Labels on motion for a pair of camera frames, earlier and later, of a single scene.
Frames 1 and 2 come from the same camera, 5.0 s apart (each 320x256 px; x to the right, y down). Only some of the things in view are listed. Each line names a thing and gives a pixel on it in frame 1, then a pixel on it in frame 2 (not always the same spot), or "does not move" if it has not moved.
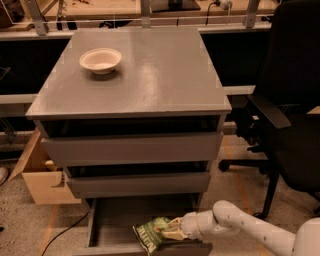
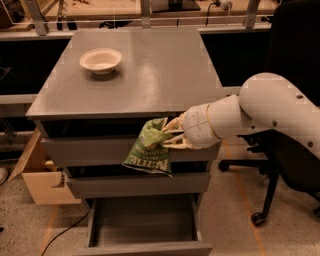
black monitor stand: x=158 y=6 does not move
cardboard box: x=44 y=176 does not move
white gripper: x=188 y=226 → x=197 y=127
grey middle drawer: x=80 y=186 does not move
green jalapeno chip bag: x=149 y=233 → x=149 y=152
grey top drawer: x=91 y=150 does not move
